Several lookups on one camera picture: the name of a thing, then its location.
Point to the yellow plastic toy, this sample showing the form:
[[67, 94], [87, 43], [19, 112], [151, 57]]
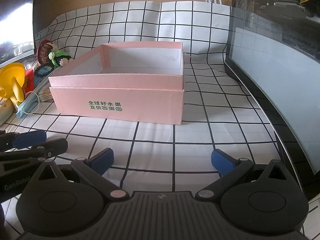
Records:
[[11, 77]]

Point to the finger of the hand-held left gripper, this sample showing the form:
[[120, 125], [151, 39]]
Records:
[[27, 140], [57, 146]]

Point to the clear cotton swab box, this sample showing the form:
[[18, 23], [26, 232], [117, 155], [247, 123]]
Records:
[[46, 96]]

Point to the crocheted doll with red hat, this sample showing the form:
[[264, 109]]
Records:
[[46, 51]]

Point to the red fuzzy cloth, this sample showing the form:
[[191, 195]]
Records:
[[29, 80]]

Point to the dark computer monitor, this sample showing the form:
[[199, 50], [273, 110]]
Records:
[[15, 5]]

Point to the blue face mask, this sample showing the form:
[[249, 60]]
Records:
[[25, 106]]

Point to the black white checkered tablecloth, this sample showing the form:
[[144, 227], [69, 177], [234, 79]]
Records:
[[200, 135]]

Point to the pink cardboard box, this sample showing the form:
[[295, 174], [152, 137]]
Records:
[[120, 90]]

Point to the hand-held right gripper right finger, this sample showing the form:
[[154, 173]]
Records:
[[221, 161]]

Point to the glass panel computer case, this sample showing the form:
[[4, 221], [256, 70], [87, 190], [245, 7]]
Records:
[[275, 80]]

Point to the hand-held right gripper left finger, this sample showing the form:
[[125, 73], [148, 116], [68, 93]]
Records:
[[102, 161]]

